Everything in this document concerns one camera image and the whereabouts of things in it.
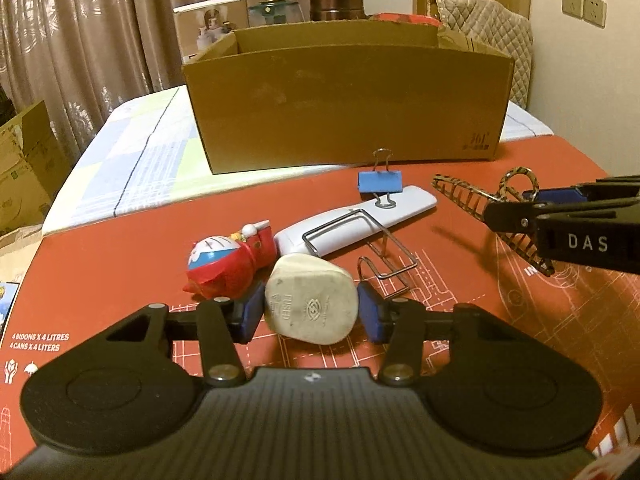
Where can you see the long white remote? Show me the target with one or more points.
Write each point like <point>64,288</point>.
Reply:
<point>335,229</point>

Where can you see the wall socket plate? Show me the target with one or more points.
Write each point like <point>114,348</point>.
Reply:
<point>594,12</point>
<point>573,8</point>

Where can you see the blue binder clip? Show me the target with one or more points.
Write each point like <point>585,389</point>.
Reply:
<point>380,181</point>

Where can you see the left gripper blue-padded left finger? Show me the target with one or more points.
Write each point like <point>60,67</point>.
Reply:
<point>221,323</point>

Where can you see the quilted beige chair cover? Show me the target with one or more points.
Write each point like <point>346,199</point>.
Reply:
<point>493,24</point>

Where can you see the wall socket plate left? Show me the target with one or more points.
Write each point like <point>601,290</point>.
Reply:
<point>573,8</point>

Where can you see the brown cardboard box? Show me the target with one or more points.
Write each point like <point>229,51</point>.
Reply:
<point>333,93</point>

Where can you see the metal wire rack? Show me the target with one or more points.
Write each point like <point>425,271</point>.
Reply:
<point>378,243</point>

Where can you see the beige curtain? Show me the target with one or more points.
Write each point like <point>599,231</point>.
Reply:
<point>83,58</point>

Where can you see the white product box with photo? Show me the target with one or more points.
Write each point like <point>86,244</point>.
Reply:
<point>201,24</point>

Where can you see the stacked flat cardboard boxes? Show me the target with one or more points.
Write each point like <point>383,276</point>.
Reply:
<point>33,168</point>

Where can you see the brown thermos container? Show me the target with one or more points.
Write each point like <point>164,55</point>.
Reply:
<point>334,10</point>

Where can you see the glass jar with teal lid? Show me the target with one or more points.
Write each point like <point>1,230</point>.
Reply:
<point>275,12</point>

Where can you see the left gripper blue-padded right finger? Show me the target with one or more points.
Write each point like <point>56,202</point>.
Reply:
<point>399,323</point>

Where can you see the red Motul cardboard mat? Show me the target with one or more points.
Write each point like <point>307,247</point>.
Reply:
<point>269,333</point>

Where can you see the leopard pattern hair clip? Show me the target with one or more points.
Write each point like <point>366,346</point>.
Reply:
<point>508,212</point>

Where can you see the cream three-pin plug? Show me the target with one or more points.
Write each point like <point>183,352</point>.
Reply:
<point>311,300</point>

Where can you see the wall socket plate right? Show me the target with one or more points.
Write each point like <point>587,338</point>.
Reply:
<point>594,12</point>

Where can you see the red Doraemon figurine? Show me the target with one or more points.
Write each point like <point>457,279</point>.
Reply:
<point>225,266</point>

